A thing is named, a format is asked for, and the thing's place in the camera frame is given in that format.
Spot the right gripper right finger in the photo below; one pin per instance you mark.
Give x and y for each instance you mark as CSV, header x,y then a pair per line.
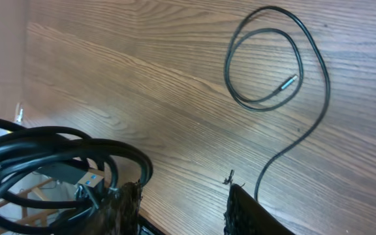
x,y
245,216

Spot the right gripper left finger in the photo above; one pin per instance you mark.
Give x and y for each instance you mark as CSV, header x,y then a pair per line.
x,y
114,211

